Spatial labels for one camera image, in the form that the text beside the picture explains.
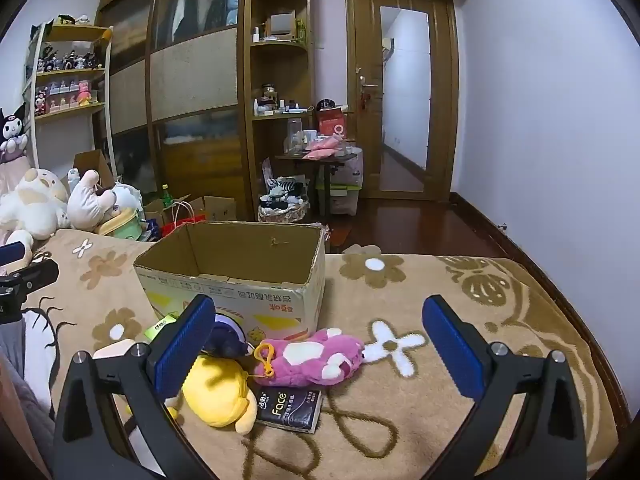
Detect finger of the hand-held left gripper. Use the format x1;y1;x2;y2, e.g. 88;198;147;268
0;259;60;306
0;241;27;268

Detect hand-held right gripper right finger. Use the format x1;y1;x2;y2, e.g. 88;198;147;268
421;295;588;480

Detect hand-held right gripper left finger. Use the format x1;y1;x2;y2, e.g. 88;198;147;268
52;294;236;480

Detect green tissue pack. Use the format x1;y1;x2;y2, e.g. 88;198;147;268
144;312;180;342

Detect pink plush toy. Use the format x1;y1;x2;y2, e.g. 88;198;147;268
251;327;366;388

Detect person's left forearm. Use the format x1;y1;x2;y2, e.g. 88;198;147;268
0;316;27;378

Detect cream brown-spotted plush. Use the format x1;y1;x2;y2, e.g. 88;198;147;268
0;167;71;256

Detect beige floral blanket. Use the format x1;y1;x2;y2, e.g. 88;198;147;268
0;232;623;480

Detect white plush toy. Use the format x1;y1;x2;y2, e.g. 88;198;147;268
66;169;121;233

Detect green and yellow plush toy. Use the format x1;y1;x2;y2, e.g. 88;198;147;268
97;207;151;242

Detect white fluffy plush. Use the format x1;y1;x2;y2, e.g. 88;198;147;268
112;182;146;211

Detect tall open cardboard box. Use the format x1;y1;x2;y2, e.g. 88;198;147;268
73;150;115;188

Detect black tissue pack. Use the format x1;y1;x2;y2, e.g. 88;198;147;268
255;385;323;435

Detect black and purple plush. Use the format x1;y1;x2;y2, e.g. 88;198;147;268
0;102;30;163

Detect low open cardboard box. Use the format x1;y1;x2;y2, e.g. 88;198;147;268
145;194;238;223

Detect row of pink boxed figures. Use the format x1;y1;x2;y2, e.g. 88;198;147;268
34;77;101;116

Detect wicker basket of socks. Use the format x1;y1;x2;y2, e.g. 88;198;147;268
257;175;311;223

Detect clear storage box green lid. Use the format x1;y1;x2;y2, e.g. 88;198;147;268
317;147;364;216

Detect row of dark figurines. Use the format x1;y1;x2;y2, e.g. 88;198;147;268
36;42;103;73

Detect white and yellow display shelf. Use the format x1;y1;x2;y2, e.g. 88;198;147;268
22;20;118;181

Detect small dark table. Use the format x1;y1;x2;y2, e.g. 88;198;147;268
275;150;358;218

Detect clear plastic container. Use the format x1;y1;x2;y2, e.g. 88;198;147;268
284;117;305;156

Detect pink packets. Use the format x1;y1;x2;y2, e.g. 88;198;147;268
302;137;341;161

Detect wooden corner shelf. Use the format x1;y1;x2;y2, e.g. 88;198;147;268
243;0;321;221

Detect wooden wardrobe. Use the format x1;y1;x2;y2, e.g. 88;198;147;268
95;0;251;221

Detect red bag with white circle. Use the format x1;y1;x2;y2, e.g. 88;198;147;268
316;106;348;140

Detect row of small cosmetic bottles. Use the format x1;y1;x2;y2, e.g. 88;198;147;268
252;85;316;116

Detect wooden door with glass panel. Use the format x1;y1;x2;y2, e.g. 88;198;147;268
345;0;458;203

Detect red paper bag white handles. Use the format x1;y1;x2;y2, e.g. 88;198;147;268
160;201;208;241

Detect metal door handle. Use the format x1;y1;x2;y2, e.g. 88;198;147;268
356;67;381;92

